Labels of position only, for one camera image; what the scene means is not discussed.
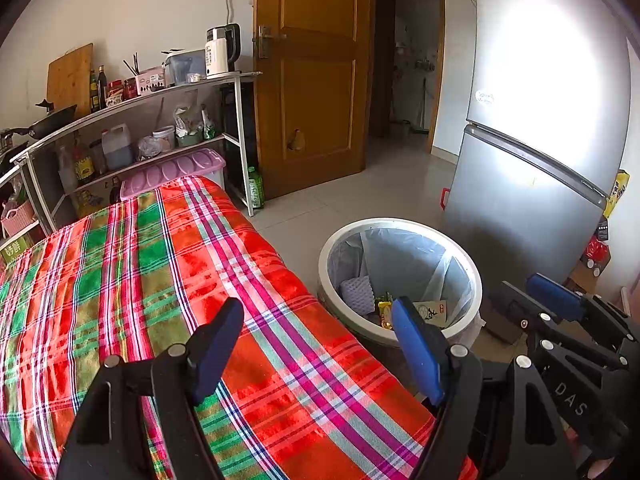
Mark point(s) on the dark chopsticks bundle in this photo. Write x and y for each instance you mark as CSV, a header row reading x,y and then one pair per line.
x,y
134,65

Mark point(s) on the crumpled clear plastic bag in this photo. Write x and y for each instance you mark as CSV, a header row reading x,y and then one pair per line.
x,y
147,147

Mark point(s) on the plastic jug dark liquid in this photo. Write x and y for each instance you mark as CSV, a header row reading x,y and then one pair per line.
x,y
117,152

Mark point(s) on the clear plastic bottle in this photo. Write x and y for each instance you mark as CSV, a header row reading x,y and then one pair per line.
x,y
66,172

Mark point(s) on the silver refrigerator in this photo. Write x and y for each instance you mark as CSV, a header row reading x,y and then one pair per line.
x,y
525,110

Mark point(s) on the white round trash bin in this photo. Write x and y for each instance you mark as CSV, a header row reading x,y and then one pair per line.
x,y
400,260

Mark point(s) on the black frying pan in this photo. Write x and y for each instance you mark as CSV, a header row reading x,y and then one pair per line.
x,y
55,117

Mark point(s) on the red sauce jar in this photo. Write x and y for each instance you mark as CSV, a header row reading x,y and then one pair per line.
x,y
115,92
130,88

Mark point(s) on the wooden cutting board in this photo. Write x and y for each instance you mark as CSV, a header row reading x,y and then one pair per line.
x,y
70,75

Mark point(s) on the green bowl with bags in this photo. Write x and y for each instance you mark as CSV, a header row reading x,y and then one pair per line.
x,y
189,139

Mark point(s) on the green packet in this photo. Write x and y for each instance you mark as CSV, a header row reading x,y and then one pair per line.
x,y
207,127

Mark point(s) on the yellow packet on refrigerator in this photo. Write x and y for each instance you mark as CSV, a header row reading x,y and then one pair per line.
x,y
616,192

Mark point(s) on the pink woven basket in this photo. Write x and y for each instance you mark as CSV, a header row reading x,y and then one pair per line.
x,y
17,220

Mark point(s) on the pink lid storage box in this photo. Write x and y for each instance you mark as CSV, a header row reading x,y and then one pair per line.
x,y
170,170

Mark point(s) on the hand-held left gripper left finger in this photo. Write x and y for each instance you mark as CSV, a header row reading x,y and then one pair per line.
x,y
220,350

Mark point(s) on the yellow red snack wrapper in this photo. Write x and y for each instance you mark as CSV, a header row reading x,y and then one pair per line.
x,y
385,312

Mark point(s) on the red bag beside refrigerator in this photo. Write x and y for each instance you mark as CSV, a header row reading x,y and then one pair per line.
x,y
595,252

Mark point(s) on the pink chopstick holder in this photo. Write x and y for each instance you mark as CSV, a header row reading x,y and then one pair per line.
x,y
150,81

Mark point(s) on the yellow snack bag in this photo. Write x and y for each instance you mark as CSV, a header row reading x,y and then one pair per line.
x,y
92,205

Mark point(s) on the wooden door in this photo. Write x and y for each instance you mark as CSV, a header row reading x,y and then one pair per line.
x,y
315,85

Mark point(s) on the white lidded container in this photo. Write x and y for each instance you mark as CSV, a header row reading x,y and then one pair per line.
x,y
164,139

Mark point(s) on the white foam fruit net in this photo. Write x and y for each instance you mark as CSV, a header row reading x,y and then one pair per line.
x,y
357,292

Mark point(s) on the tall white metal rack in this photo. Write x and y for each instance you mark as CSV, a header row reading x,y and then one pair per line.
x,y
241,140

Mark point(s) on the green plastic bottle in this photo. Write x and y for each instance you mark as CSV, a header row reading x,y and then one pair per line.
x,y
256,190

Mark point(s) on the green red cardboard box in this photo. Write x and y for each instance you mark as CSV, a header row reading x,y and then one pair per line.
x,y
15,250

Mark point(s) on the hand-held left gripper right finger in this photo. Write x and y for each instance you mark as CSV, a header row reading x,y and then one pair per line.
x,y
417,350

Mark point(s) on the low white shelf unit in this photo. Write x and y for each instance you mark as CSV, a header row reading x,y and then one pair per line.
x,y
10,177

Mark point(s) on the dark oil bottle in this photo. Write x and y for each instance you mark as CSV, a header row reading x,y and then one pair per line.
x,y
93,92
103,87

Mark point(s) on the red green plaid cloth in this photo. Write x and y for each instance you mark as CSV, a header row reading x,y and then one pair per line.
x,y
150,285

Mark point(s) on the white black electric kettle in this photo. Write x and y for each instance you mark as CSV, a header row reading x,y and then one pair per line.
x,y
217,55

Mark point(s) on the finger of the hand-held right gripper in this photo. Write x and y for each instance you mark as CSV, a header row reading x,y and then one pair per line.
x,y
555,292
515,305

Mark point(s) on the clear plastic storage container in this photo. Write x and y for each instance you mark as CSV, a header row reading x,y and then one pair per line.
x,y
185,67

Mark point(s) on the yellow label sauce bottle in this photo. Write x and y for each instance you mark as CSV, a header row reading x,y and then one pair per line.
x,y
84,167

